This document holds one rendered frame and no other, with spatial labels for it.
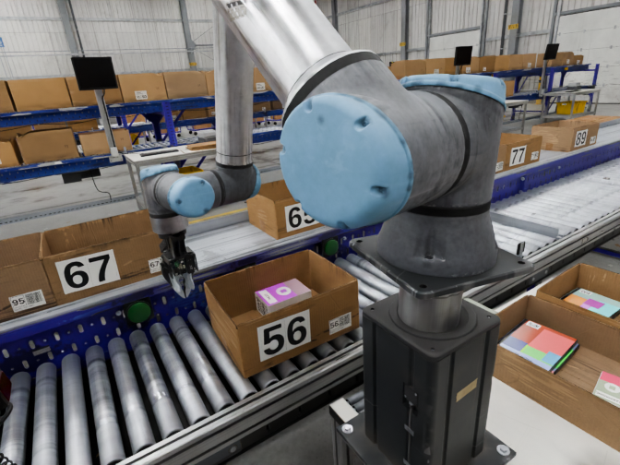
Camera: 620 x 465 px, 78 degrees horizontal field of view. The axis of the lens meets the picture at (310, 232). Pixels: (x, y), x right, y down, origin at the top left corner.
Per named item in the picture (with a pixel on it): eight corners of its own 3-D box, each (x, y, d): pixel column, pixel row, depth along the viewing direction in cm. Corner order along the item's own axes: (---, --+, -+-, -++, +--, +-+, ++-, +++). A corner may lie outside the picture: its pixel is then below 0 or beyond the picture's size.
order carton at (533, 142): (505, 172, 232) (507, 144, 226) (462, 166, 255) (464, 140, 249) (539, 161, 251) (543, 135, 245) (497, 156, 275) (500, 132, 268)
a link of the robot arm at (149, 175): (148, 171, 87) (131, 166, 94) (159, 222, 92) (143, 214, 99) (185, 163, 93) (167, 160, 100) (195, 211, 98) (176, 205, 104)
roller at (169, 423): (167, 456, 88) (162, 440, 86) (130, 342, 129) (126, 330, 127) (189, 445, 90) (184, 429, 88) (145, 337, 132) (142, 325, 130)
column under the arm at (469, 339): (516, 456, 77) (542, 317, 65) (426, 537, 65) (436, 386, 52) (418, 380, 98) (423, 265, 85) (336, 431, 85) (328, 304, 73)
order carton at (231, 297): (244, 379, 102) (235, 327, 96) (210, 327, 126) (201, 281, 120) (361, 327, 120) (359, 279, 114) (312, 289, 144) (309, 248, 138)
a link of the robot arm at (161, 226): (146, 213, 99) (182, 204, 104) (149, 230, 101) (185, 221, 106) (154, 221, 92) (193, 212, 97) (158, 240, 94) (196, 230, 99)
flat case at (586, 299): (625, 308, 117) (626, 304, 116) (595, 331, 108) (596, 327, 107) (577, 291, 127) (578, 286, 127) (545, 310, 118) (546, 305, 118)
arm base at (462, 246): (524, 263, 59) (536, 201, 55) (423, 287, 53) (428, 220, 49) (442, 225, 76) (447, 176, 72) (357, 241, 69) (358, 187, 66)
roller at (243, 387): (245, 415, 97) (243, 400, 95) (186, 321, 139) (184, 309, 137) (263, 406, 100) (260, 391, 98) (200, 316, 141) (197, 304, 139)
